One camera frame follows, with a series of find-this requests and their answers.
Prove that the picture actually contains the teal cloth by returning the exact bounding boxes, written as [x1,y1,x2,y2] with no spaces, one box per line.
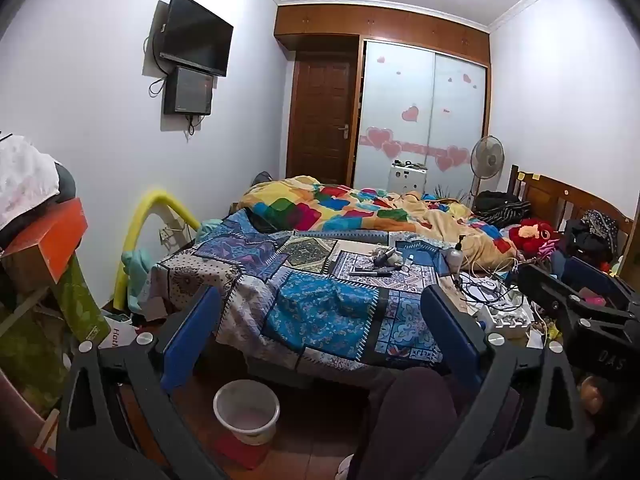
[121,247,151,286]

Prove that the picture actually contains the wooden overhead cabinets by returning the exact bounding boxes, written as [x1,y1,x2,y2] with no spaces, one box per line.
[274,4,491,66]

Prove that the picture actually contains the orange box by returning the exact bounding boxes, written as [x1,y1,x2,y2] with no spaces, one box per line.
[0,197,90,286]

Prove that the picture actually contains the white plastic waste bin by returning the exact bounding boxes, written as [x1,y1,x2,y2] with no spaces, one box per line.
[213,379,281,447]

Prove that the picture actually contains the small black wall monitor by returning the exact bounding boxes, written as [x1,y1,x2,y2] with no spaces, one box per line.
[163,66,216,117]

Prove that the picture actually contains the red plush toy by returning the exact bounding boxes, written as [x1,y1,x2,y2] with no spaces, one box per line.
[510,217,558,256]

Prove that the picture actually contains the green patterned bag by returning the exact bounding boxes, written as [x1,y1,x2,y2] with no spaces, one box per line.
[0,252,112,411]

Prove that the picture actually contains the yellow foam tube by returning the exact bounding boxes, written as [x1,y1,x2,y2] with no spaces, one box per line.
[114,189,203,311]

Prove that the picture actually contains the person's purple pants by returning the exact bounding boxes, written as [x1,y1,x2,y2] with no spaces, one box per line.
[345,366,521,480]

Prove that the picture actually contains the standing electric fan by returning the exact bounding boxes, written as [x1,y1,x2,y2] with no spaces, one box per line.
[467,135,506,206]

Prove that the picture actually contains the brown wooden door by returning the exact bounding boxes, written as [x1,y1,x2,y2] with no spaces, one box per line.
[287,51,360,186]

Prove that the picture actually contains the wooden bed headboard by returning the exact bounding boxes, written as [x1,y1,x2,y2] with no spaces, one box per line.
[507,164,636,261]

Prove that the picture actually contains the blue patterned bed blanket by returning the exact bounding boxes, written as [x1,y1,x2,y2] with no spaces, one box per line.
[150,208,481,373]

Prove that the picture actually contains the white plastic bag red print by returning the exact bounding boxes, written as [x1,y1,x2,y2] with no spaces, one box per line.
[97,317,136,351]

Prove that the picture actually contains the group of pink heart stickers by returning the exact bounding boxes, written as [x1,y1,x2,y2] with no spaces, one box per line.
[359,54,476,173]

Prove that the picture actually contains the colourful patchwork quilt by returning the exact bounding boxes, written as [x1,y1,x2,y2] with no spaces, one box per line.
[236,176,523,271]

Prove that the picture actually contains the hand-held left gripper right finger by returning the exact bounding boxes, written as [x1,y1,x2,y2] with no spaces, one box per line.
[420,284,596,480]

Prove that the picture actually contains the frosted sliding door wardrobe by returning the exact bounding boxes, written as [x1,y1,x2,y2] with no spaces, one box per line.
[352,37,488,206]

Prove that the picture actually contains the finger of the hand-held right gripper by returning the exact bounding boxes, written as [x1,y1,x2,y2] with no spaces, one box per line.
[516,264,576,331]
[570,257,640,321]

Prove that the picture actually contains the tangle of black cables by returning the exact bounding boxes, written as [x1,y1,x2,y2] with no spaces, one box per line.
[457,270,521,311]

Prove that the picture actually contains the grey pump bottle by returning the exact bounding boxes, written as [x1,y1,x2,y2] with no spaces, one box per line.
[445,234,466,276]

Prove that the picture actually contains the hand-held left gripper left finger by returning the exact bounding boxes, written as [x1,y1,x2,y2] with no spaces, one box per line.
[56,284,236,480]

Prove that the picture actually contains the person's right hand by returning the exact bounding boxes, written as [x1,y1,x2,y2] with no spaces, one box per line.
[580,374,623,416]

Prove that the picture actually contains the white tray of small items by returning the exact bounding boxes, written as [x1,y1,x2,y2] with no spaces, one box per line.
[475,305,533,341]

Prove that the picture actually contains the small white cabinet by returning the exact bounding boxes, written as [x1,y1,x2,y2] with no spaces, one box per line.
[390,160,428,193]

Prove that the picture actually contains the pile of black clothes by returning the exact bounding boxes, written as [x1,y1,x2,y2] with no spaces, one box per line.
[562,210,621,266]

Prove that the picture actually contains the dark grey bag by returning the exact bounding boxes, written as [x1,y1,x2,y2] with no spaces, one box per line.
[52,162,78,206]

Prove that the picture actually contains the black wall television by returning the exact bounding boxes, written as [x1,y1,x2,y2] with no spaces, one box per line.
[159,0,234,77]

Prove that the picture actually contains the black television cable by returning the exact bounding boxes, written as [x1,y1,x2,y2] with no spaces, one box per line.
[145,35,173,98]

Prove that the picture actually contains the black striped bag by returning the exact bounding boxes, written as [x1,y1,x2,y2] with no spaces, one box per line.
[472,191,532,228]

